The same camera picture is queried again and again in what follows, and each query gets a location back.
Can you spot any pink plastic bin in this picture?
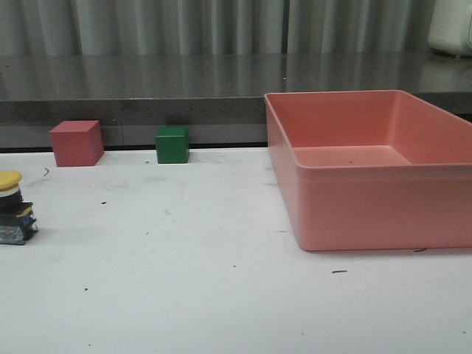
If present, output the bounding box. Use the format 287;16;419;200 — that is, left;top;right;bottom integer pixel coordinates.
265;90;471;251

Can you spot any green cube block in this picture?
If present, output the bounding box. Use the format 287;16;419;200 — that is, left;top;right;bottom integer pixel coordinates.
155;126;190;164

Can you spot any pink cube block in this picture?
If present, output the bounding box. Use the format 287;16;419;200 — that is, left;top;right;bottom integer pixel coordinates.
49;120;104;167

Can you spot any grey pleated curtain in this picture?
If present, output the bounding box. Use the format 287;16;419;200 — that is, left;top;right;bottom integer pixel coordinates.
1;1;434;56

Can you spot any yellow push button switch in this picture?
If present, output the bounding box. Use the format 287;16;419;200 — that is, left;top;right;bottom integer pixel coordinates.
1;170;38;246

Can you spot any white appliance on counter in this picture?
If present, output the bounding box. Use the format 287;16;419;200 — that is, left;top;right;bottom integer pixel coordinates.
428;0;471;57

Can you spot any grey stone counter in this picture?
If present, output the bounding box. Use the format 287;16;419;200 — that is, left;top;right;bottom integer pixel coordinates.
1;52;471;150

